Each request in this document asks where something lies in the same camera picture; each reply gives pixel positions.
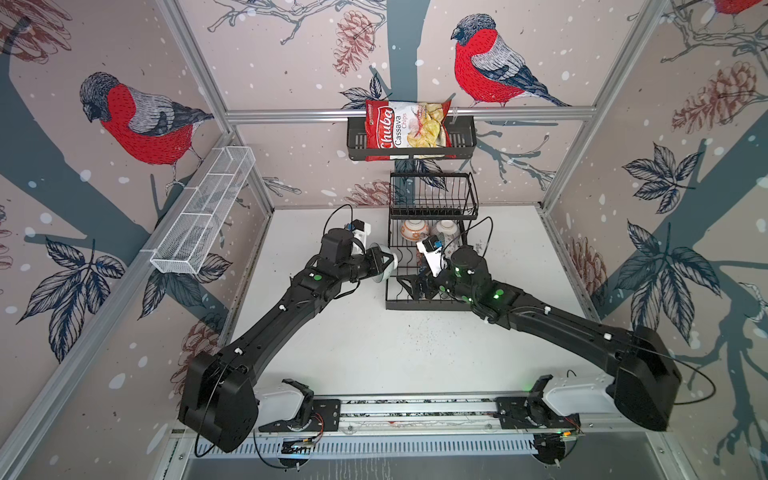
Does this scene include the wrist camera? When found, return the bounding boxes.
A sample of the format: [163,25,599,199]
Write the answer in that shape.
[416,233,445,277]
[345,220,372,255]

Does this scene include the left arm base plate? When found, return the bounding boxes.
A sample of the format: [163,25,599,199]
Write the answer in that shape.
[257,399,341,434]

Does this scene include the pink striped bowl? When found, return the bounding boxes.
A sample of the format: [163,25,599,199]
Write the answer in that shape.
[434,220,460,244]

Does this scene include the red cassava chips bag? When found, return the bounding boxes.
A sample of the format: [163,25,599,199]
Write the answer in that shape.
[365,100,451,145]

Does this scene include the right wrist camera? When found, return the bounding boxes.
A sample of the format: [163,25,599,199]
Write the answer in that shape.
[416,233,445,277]

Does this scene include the orange floral bowl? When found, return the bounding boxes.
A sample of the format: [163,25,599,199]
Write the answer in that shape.
[400,219,430,242]

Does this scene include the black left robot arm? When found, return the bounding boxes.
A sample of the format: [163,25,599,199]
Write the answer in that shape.
[178,228,397,453]

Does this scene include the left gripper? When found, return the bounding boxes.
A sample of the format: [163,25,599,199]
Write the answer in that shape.
[337,246,395,283]

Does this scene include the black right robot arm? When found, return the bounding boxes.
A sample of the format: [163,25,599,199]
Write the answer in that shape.
[417,241,682,431]

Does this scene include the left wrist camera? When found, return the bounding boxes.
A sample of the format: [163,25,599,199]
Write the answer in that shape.
[345,220,372,255]

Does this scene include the teal dashed bowl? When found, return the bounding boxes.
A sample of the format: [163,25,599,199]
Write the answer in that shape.
[369,243,398,283]

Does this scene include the white mesh wall shelf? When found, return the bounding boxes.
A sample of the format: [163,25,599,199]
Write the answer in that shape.
[150,146,255,275]

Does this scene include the black wire dish rack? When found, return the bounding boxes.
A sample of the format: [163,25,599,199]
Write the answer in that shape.
[385,173,478,311]

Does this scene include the aluminium mounting rail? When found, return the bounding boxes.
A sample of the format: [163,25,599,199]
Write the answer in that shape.
[314,391,643,435]

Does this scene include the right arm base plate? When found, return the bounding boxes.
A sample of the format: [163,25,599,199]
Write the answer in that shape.
[494,397,581,430]

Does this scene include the black wall basket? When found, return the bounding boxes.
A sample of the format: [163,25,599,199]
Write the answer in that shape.
[347,116,477,162]

